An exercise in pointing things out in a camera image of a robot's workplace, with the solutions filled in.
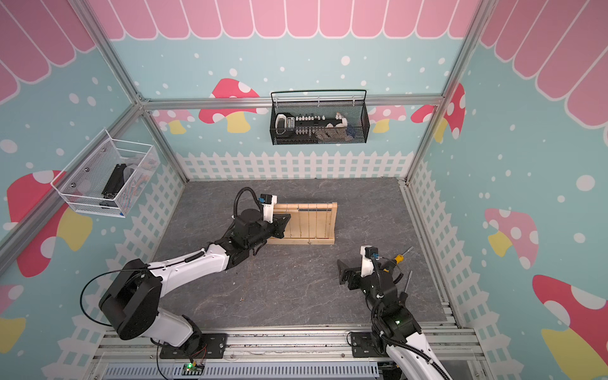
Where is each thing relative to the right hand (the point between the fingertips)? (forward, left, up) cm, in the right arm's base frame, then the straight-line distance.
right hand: (349, 259), depth 80 cm
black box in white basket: (+14, +72, +24) cm, 77 cm away
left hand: (+13, +20, +6) cm, 25 cm away
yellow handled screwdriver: (+6, -22, -11) cm, 25 cm away
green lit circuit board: (-29, +50, -14) cm, 60 cm away
